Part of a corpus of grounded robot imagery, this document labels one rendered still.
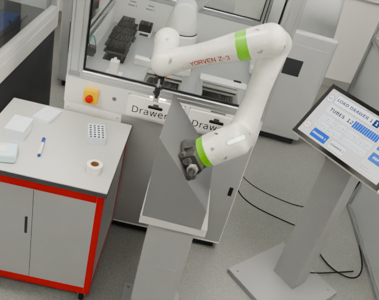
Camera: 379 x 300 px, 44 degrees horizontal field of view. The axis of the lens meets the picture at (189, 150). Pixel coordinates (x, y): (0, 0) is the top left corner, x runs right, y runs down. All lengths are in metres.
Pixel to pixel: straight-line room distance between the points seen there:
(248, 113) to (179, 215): 0.50
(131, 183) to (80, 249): 0.60
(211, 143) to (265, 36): 0.44
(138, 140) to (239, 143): 0.89
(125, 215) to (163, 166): 1.14
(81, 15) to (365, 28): 3.97
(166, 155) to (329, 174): 1.03
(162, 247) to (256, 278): 0.94
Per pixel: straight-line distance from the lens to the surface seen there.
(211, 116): 2.40
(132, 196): 2.76
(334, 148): 2.34
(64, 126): 2.39
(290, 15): 2.24
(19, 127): 2.26
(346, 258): 3.38
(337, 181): 2.47
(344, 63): 5.84
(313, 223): 2.64
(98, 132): 2.31
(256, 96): 1.93
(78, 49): 2.38
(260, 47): 1.76
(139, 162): 2.62
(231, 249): 3.04
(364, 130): 2.35
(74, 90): 2.48
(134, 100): 2.41
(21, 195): 2.16
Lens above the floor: 2.04
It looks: 33 degrees down
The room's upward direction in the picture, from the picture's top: 15 degrees clockwise
